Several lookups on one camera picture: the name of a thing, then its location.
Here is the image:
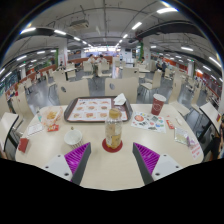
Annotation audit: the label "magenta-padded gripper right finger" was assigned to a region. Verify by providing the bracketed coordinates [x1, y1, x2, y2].
[131, 142, 184, 185]

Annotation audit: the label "beige chair with oval hole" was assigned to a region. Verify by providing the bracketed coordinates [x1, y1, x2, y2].
[57, 78, 90, 106]
[104, 77, 139, 104]

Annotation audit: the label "dark tray with paper liner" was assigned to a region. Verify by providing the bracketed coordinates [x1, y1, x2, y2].
[63, 96, 134, 124]

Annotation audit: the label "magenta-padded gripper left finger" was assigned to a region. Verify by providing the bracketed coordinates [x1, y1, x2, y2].
[40, 142, 92, 185]

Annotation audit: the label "clear plastic bag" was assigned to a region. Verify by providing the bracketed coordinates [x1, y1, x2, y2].
[174, 126, 190, 146]

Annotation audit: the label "colourful sticker sheet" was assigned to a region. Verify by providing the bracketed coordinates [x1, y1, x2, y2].
[130, 111, 167, 134]

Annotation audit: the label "white paper napkin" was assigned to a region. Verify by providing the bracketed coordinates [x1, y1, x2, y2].
[113, 92, 128, 106]

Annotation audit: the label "flat round red coaster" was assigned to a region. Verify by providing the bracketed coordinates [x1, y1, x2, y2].
[101, 138, 124, 154]

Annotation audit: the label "white leaflet with red print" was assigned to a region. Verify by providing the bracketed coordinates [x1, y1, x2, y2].
[188, 138, 204, 160]

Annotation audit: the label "red paper packet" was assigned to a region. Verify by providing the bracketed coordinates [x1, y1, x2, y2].
[17, 137, 30, 154]

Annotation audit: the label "ceiling air conditioner unit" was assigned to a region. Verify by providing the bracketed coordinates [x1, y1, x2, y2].
[69, 19, 90, 30]

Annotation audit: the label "small red sachet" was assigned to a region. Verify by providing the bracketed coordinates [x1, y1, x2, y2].
[165, 119, 176, 130]

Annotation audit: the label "ceiling lights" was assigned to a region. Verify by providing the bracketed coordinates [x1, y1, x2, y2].
[0, 6, 224, 84]

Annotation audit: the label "clear bottle with yellow drink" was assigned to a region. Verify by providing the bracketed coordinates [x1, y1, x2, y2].
[104, 107, 124, 150]

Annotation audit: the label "group of beige chairs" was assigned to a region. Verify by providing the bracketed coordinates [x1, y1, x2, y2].
[6, 59, 214, 108]

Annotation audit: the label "red ketchup packet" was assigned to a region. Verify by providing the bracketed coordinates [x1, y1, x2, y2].
[47, 124, 60, 132]

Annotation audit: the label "red paper cup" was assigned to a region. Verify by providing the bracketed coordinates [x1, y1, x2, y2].
[150, 93, 167, 117]

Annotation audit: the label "beige side table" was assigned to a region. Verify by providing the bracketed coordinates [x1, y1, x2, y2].
[199, 101, 223, 134]
[0, 112, 20, 151]

